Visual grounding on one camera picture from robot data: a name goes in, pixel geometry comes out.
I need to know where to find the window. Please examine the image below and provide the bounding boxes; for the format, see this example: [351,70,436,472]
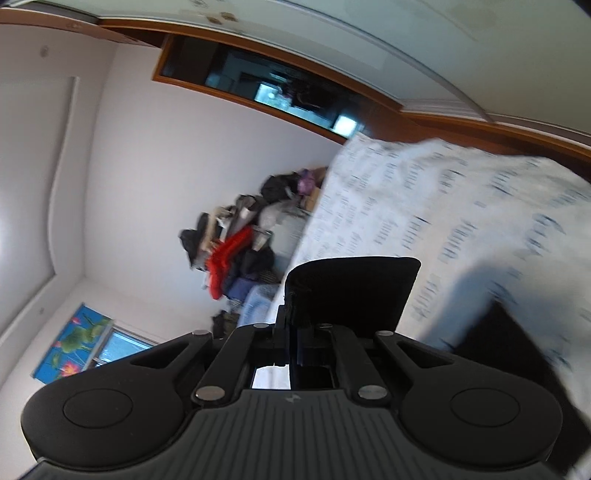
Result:
[90,323,155,366]

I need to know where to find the white script printed bedsheet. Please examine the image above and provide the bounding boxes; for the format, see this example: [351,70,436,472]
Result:
[270,133,591,480]

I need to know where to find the wooden door frame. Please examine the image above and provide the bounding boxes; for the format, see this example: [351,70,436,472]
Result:
[151,33,591,160]

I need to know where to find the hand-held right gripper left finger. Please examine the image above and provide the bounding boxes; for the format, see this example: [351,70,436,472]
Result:
[131,305,297,405]

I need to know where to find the black pants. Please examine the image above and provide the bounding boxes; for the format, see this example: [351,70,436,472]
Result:
[283,257,591,467]

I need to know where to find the lotus flower picture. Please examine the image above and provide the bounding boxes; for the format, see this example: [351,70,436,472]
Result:
[31,302,115,385]

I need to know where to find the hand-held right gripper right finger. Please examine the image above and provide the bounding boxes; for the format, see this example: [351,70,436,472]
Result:
[298,322,456,405]

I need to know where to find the pile of clothes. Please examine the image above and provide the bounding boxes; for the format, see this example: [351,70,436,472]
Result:
[179,167,329,302]

